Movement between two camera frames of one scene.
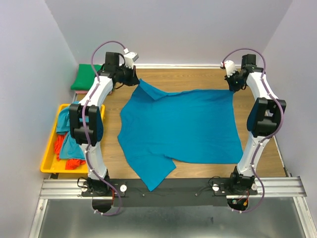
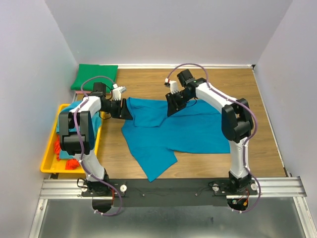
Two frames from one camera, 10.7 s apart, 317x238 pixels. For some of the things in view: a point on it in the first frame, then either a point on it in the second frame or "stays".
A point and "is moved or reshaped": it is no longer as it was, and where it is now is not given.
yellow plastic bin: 50,163 stays
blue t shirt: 160,130 is moved or reshaped
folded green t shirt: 85,76 stays
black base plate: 177,192 stays
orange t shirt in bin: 71,164 stays
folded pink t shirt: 81,91 stays
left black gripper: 133,79 -> 123,112
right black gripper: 234,89 -> 172,107
